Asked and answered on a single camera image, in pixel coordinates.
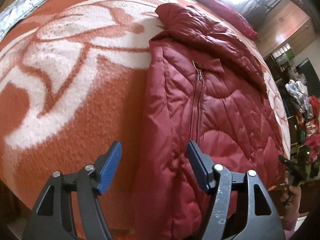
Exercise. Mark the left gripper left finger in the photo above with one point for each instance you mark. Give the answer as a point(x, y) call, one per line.
point(52, 214)

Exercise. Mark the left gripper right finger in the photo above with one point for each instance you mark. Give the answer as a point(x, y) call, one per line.
point(240, 206)

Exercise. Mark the dark red quilted jacket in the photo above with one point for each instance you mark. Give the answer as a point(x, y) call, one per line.
point(205, 85)

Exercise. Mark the pink sleeve forearm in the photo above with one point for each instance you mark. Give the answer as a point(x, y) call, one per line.
point(289, 224)

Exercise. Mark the pile of colourful clothes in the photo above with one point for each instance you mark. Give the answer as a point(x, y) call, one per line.
point(307, 109)

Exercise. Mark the person's right hand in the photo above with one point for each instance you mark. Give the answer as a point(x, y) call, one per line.
point(292, 202)

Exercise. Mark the orange white floral blanket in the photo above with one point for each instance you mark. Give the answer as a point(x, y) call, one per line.
point(73, 80)

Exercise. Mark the brown wooden wardrobe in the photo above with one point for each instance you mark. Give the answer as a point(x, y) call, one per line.
point(286, 23)

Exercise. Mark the crimson rolled duvet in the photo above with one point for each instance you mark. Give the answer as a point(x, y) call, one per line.
point(231, 16)

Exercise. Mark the grey striped pillow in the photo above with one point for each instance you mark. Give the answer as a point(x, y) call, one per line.
point(15, 12)

